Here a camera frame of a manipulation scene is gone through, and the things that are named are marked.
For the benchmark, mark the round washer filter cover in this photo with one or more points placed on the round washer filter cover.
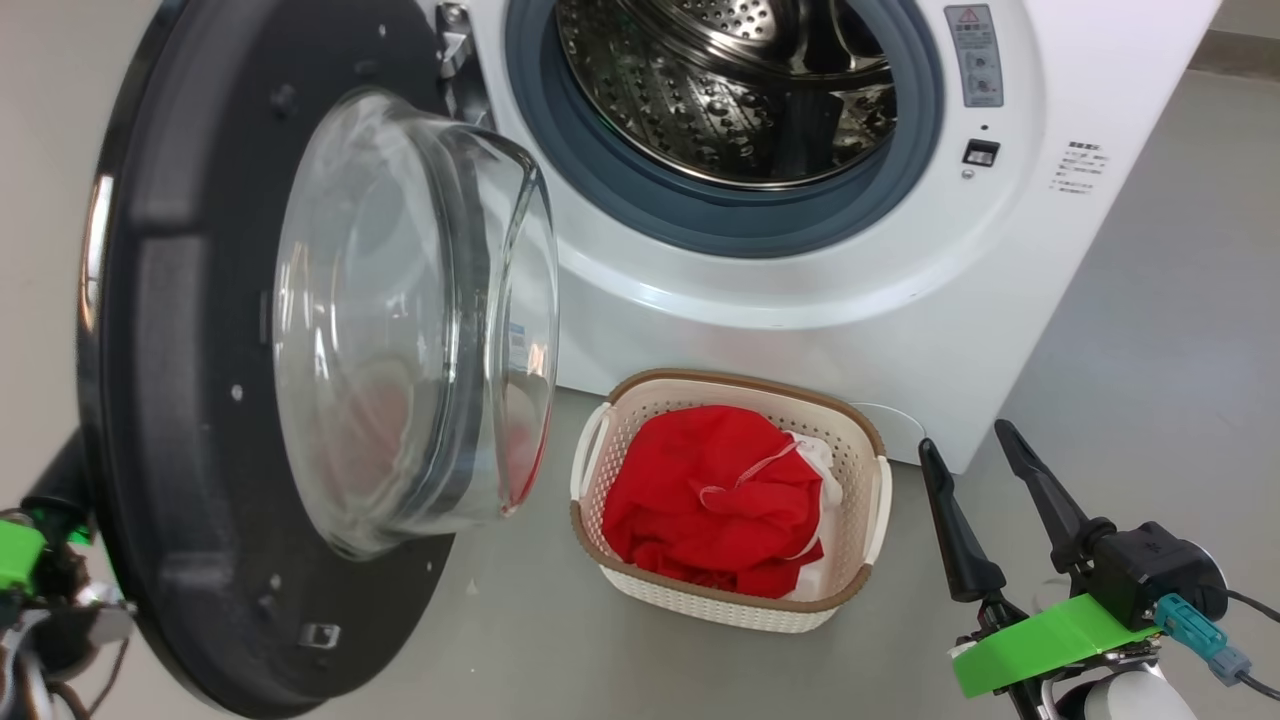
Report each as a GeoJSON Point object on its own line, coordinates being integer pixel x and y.
{"type": "Point", "coordinates": [900, 425]}

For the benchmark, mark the white garment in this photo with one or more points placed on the white garment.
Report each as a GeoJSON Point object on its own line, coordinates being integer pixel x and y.
{"type": "Point", "coordinates": [825, 540]}

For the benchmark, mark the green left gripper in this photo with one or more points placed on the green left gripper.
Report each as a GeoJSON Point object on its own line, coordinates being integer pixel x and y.
{"type": "Point", "coordinates": [20, 555]}

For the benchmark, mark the white washing machine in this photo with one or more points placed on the white washing machine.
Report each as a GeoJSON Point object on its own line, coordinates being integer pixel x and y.
{"type": "Point", "coordinates": [800, 350]}

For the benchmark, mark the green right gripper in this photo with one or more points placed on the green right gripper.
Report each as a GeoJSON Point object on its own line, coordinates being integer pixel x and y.
{"type": "Point", "coordinates": [1050, 640]}

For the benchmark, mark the dark grey glass washer door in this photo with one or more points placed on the dark grey glass washer door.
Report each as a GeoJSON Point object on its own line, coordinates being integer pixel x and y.
{"type": "Point", "coordinates": [190, 300]}

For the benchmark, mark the steel washer drum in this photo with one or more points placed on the steel washer drum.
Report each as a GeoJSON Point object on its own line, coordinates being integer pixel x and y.
{"type": "Point", "coordinates": [700, 110]}

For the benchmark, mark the grey warning sticker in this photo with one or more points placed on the grey warning sticker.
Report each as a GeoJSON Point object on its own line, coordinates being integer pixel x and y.
{"type": "Point", "coordinates": [974, 60]}

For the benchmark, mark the cream perforated laundry basket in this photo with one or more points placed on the cream perforated laundry basket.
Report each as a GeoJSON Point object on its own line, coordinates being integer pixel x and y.
{"type": "Point", "coordinates": [720, 610]}

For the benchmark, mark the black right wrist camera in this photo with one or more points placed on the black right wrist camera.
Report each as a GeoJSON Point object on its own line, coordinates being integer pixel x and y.
{"type": "Point", "coordinates": [1160, 570]}

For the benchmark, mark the metal washer door hinge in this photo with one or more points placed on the metal washer door hinge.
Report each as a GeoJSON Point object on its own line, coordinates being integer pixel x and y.
{"type": "Point", "coordinates": [455, 40]}

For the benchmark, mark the grey blue door gasket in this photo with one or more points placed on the grey blue door gasket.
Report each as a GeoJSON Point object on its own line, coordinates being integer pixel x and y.
{"type": "Point", "coordinates": [600, 190]}

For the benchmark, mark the red garment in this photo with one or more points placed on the red garment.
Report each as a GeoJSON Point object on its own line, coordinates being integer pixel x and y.
{"type": "Point", "coordinates": [700, 500]}

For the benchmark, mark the teal right camera connector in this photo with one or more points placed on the teal right camera connector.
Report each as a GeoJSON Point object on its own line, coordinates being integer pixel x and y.
{"type": "Point", "coordinates": [1195, 630]}

